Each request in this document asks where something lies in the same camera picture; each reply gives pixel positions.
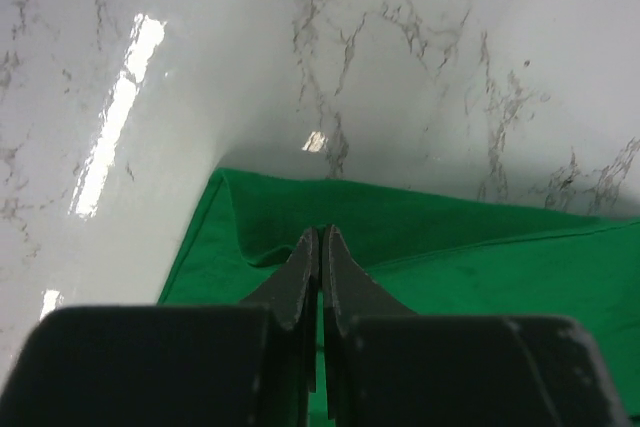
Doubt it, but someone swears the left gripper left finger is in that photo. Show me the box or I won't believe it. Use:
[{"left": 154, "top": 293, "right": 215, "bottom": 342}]
[{"left": 1, "top": 228, "right": 320, "bottom": 426}]

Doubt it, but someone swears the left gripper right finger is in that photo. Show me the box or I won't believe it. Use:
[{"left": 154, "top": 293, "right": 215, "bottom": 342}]
[{"left": 322, "top": 226, "right": 630, "bottom": 426}]

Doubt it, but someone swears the green t shirt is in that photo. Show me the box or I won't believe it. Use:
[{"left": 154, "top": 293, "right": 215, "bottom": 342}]
[{"left": 159, "top": 169, "right": 639, "bottom": 414}]

